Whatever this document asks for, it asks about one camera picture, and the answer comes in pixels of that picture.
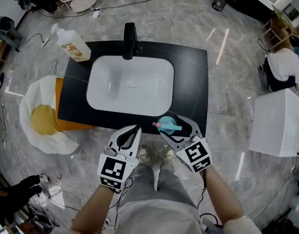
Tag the white bottle with orange label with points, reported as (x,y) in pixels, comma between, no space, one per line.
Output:
(74,46)

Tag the black mesh wastebasket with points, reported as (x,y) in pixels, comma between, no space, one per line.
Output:
(219,2)

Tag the wooden chair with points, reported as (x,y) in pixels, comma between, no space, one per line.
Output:
(278,30)

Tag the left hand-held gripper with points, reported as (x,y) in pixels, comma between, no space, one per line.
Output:
(115,169)

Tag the person's grey trousers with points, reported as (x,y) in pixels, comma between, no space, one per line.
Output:
(161,184)

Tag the fried egg shaped rug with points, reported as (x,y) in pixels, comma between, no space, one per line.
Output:
(42,116)

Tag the person's right forearm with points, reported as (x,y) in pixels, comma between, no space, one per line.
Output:
(222,194)

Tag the person's left shoe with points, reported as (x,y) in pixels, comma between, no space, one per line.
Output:
(144,155)

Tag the white cube stool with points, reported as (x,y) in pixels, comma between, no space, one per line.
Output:
(278,123)

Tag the white sink basin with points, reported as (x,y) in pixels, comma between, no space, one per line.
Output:
(130,84)

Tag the person's right shoe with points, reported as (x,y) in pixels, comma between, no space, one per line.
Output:
(168,156)

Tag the black faucet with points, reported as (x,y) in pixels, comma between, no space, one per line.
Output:
(129,39)

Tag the person's shoe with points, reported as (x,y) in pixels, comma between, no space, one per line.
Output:
(144,155)
(168,156)

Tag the person's left forearm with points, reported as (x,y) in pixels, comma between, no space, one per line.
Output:
(93,211)

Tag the person's white shirt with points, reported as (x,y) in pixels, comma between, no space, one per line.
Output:
(159,218)

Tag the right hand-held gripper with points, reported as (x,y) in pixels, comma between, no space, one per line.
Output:
(197,156)

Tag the black countertop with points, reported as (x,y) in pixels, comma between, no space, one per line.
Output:
(188,82)

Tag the white power strip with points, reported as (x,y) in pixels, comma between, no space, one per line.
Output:
(96,12)

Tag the teal cup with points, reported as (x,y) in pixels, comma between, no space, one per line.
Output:
(167,125)

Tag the grey floor device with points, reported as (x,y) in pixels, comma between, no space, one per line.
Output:
(5,30)

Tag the black fabric item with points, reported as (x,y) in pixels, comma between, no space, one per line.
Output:
(15,196)

